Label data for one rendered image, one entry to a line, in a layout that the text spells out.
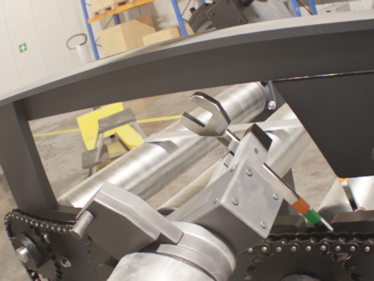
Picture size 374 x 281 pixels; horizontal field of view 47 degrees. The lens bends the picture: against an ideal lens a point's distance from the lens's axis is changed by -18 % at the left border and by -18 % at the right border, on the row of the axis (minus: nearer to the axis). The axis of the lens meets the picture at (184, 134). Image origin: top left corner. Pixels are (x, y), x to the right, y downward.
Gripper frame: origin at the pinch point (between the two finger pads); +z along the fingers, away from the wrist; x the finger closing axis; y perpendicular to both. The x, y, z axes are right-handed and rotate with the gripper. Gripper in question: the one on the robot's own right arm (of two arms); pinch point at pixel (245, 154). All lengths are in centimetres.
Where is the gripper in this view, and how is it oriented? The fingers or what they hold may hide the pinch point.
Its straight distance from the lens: 48.4
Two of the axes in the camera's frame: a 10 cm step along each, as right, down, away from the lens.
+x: 5.4, -5.1, -6.7
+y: 7.5, 6.5, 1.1
